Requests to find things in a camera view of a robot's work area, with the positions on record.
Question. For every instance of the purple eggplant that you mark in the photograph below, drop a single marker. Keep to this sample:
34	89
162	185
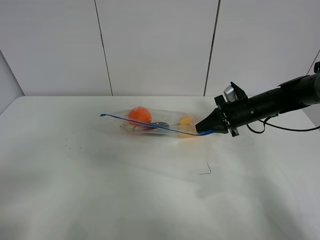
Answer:
137	127

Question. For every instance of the clear blue-zipper file bag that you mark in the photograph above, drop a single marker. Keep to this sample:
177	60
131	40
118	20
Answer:
116	119

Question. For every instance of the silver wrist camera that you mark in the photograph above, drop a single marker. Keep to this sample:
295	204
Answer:
234	93

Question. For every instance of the yellow pear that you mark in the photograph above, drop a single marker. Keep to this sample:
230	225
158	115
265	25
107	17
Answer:
186	126

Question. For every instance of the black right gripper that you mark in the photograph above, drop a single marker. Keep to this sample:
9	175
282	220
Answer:
235	114

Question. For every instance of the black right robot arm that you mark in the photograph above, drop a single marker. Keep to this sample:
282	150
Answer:
289	96

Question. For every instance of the orange fruit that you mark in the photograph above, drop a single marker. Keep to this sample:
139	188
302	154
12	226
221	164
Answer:
139	115

